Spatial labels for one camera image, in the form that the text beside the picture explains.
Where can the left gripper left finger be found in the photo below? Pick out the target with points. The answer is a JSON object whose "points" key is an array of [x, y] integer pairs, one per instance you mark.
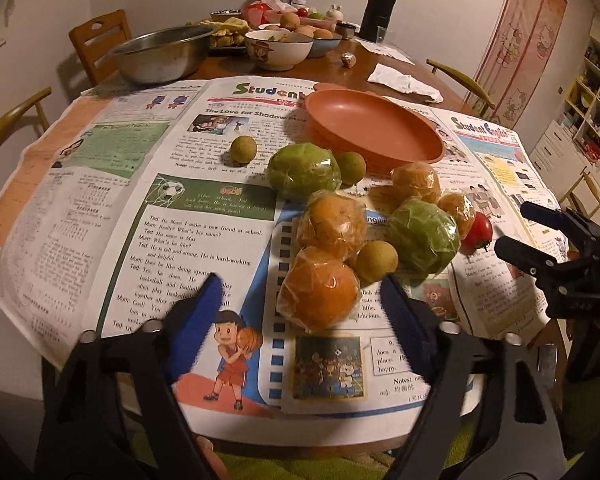
{"points": [[188, 322]]}

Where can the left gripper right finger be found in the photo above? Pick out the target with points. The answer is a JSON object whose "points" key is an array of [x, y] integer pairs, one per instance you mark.
{"points": [[412, 323]]}

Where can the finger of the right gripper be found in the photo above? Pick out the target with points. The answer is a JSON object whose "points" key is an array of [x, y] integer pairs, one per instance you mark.
{"points": [[525, 258], [552, 218]]}

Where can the red tomato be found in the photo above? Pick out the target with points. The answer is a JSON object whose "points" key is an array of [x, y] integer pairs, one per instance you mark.
{"points": [[479, 235]]}

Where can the small orange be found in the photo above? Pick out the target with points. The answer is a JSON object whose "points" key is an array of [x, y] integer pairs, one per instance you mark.
{"points": [[460, 208]]}

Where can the large green fruit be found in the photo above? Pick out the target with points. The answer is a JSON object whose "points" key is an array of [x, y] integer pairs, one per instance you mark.
{"points": [[298, 170]]}

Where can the small brown longan front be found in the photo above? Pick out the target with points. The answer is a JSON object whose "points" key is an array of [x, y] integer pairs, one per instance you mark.
{"points": [[376, 259]]}

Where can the newspaper sheet right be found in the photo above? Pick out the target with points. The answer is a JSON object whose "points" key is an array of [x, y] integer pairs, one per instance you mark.
{"points": [[488, 164]]}

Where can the newspaper sheet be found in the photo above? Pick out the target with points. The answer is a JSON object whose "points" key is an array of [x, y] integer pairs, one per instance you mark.
{"points": [[128, 203], [488, 164]]}

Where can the white shelving unit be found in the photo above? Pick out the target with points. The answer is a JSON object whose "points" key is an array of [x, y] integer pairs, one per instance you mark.
{"points": [[572, 140]]}

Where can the curved wooden chair right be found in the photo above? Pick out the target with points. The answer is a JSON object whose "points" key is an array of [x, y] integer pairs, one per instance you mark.
{"points": [[466, 82]]}

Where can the curved wooden chair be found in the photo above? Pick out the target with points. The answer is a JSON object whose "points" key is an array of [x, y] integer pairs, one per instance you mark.
{"points": [[466, 82], [9, 121]]}

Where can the newspaper sheet left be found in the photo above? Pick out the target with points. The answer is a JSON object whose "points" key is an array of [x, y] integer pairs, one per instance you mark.
{"points": [[128, 203]]}

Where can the small brown longan by plate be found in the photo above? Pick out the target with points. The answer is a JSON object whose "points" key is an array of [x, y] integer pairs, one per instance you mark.
{"points": [[352, 167]]}

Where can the pink cartoon door curtain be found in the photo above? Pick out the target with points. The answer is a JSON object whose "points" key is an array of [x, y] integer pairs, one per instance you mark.
{"points": [[525, 63]]}

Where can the orange plastic plate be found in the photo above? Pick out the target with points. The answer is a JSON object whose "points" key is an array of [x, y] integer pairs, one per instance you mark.
{"points": [[385, 134]]}

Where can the crumpled white tissue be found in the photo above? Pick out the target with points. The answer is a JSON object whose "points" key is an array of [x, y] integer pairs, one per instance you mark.
{"points": [[403, 83]]}

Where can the white paper sheet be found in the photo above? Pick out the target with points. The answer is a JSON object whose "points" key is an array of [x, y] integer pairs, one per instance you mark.
{"points": [[385, 50]]}

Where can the small wrapped candy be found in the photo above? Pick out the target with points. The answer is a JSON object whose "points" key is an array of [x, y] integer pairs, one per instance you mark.
{"points": [[348, 59]]}

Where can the stainless steel bowl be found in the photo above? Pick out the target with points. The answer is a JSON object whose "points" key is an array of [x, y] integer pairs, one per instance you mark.
{"points": [[162, 56]]}

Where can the black thermos flask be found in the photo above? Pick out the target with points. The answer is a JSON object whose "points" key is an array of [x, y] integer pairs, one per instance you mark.
{"points": [[376, 20]]}

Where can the small metal cup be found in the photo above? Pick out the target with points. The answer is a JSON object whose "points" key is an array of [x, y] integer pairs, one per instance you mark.
{"points": [[345, 30]]}

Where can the curved wooden chair left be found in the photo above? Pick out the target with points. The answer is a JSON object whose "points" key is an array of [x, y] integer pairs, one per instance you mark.
{"points": [[9, 121]]}

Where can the white ceramic food bowl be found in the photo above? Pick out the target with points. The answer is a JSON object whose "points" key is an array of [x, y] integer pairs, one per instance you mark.
{"points": [[277, 50]]}

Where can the blue bowl of eggs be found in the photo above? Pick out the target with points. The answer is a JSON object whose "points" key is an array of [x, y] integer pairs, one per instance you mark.
{"points": [[324, 41]]}

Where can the plate of fried food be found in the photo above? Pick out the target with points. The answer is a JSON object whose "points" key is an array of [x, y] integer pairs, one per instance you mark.
{"points": [[228, 37]]}

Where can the white rabbit figurine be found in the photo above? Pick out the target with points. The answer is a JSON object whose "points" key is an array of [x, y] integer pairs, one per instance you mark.
{"points": [[335, 13]]}

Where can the pink fruit tray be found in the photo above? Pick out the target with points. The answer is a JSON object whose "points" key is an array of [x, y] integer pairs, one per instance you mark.
{"points": [[260, 13]]}

